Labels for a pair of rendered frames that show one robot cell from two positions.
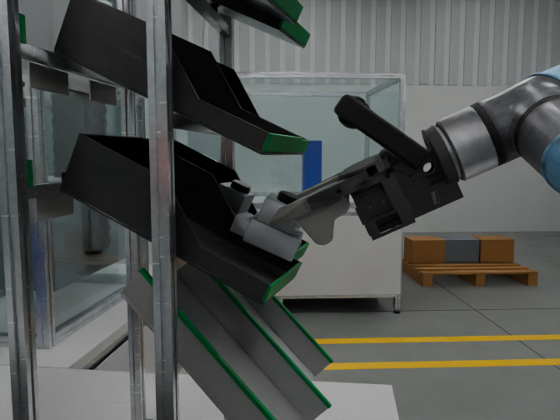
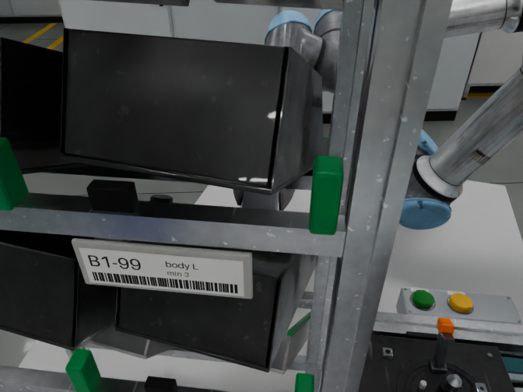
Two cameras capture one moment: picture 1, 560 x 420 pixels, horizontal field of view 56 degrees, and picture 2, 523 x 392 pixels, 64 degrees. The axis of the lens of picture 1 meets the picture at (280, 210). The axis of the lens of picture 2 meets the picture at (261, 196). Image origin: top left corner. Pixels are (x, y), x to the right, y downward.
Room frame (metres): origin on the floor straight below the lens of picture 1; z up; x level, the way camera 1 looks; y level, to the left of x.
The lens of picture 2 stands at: (0.63, 0.44, 1.59)
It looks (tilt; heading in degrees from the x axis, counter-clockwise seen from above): 35 degrees down; 270
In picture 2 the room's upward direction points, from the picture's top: straight up
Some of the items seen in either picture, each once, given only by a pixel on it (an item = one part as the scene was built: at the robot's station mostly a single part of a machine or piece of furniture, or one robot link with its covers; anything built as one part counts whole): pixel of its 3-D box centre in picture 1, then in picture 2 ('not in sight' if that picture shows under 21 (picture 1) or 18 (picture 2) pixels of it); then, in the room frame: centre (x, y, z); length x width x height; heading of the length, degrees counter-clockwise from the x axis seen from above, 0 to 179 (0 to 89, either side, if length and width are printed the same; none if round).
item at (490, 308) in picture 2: not in sight; (455, 314); (0.24, -0.09, 0.93); 0.21 x 0.07 x 0.06; 173
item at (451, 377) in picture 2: not in sight; (454, 381); (0.35, 0.11, 1.04); 0.02 x 0.02 x 0.03
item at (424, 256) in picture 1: (465, 258); not in sight; (5.66, -2.03, 0.20); 1.20 x 0.80 x 0.41; 93
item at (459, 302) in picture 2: not in sight; (460, 303); (0.24, -0.09, 0.96); 0.04 x 0.04 x 0.02
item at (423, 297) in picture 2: not in sight; (422, 300); (0.31, -0.10, 0.96); 0.04 x 0.04 x 0.02
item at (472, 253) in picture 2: not in sight; (347, 230); (0.39, -0.46, 0.84); 0.90 x 0.70 x 0.03; 163
